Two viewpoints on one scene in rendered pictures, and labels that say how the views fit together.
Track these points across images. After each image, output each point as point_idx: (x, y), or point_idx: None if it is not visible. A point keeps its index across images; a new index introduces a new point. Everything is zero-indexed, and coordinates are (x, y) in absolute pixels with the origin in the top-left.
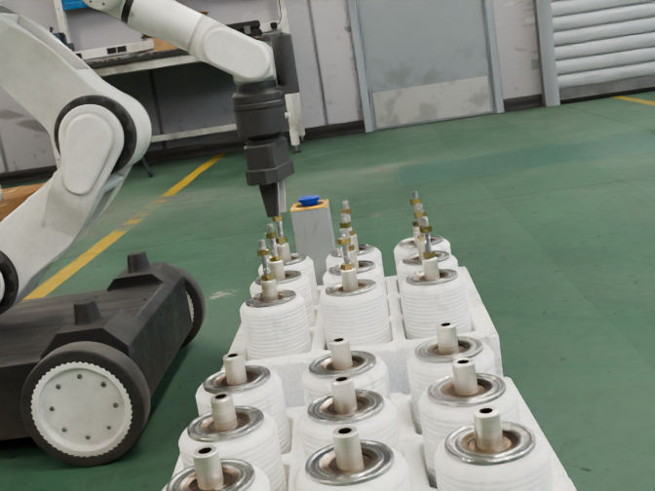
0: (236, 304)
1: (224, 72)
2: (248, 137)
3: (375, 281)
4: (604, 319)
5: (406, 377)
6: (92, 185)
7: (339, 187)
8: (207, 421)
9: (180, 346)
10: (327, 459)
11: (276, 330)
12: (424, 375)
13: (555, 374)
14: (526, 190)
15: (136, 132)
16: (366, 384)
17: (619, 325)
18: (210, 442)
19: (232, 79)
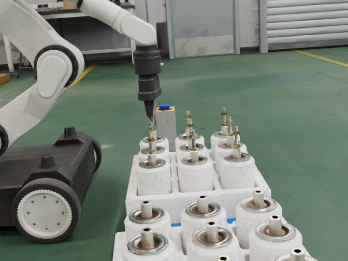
0: (114, 153)
1: (99, 22)
2: (140, 74)
3: (204, 155)
4: (307, 175)
5: None
6: (53, 93)
7: None
8: (136, 241)
9: (90, 177)
10: None
11: (155, 181)
12: (247, 218)
13: (287, 205)
14: (257, 99)
15: (78, 66)
16: (217, 222)
17: (315, 179)
18: (142, 255)
19: (102, 26)
